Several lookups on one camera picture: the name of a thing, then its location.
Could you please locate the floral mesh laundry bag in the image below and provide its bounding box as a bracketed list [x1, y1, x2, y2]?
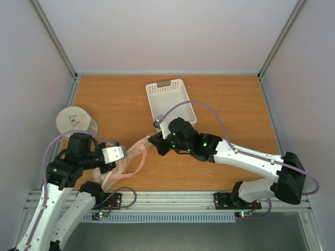
[92, 133, 154, 191]

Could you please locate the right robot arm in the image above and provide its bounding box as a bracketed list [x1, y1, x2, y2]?
[148, 118, 306, 209]

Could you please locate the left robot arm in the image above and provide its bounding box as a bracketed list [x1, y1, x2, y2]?
[13, 130, 126, 250]

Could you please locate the white round mesh laundry bag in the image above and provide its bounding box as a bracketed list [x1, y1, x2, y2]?
[55, 106, 98, 134]

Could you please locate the white plastic basket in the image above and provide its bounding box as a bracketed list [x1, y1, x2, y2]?
[146, 78, 197, 125]

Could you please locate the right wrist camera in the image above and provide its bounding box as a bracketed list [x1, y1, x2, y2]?
[153, 114, 171, 139]

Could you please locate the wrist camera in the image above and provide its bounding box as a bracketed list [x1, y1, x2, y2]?
[153, 114, 171, 139]
[102, 146, 127, 164]

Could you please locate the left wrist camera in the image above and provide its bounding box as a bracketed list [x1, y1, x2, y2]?
[102, 146, 127, 164]

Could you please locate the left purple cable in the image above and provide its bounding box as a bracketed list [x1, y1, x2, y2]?
[25, 132, 118, 250]

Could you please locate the purple cable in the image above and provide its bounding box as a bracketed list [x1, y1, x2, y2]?
[159, 100, 320, 196]
[25, 132, 118, 250]

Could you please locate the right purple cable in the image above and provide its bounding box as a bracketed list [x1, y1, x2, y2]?
[159, 100, 320, 196]

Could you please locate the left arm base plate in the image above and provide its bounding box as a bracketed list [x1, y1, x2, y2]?
[92, 192, 122, 210]

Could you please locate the aluminium mounting rail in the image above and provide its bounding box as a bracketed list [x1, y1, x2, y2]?
[24, 191, 312, 213]

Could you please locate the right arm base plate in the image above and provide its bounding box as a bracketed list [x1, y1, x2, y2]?
[213, 191, 262, 210]

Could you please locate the grey slotted cable duct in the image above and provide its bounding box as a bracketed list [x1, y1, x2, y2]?
[80, 212, 236, 224]

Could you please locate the left aluminium frame post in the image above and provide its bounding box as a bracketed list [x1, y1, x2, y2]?
[29, 0, 77, 80]

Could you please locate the aluminium frame post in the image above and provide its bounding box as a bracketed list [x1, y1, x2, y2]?
[258, 0, 307, 81]
[29, 0, 77, 80]

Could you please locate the right aluminium frame post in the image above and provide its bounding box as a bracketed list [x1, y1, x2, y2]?
[258, 0, 307, 81]

